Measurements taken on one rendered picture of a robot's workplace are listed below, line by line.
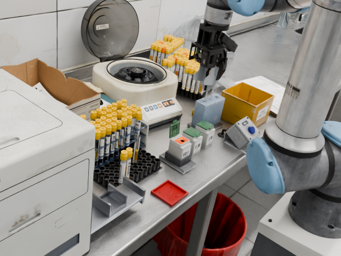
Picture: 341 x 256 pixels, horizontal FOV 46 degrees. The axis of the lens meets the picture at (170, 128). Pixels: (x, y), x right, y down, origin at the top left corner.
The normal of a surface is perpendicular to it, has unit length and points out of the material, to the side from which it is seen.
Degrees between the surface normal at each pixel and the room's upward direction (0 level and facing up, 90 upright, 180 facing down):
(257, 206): 0
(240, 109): 90
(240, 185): 0
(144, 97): 90
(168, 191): 0
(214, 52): 90
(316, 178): 84
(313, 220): 72
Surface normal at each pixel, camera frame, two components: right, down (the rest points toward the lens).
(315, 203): -0.64, 0.01
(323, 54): -0.37, 0.48
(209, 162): 0.15, -0.85
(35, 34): 0.77, 0.42
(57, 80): -0.61, 0.28
